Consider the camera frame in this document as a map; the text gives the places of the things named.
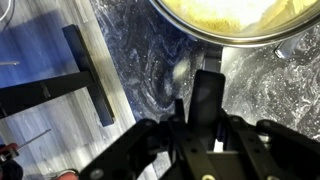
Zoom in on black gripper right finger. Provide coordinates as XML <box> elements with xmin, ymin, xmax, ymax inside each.
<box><xmin>230</xmin><ymin>116</ymin><xmax>320</xmax><ymax>180</ymax></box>

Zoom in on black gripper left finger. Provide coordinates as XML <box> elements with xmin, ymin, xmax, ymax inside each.
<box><xmin>79</xmin><ymin>119</ymin><xmax>170</xmax><ymax>180</ymax></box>

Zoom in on steel pan with black handle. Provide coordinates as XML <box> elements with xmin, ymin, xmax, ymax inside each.
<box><xmin>148</xmin><ymin>0</ymin><xmax>320</xmax><ymax>73</ymax></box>

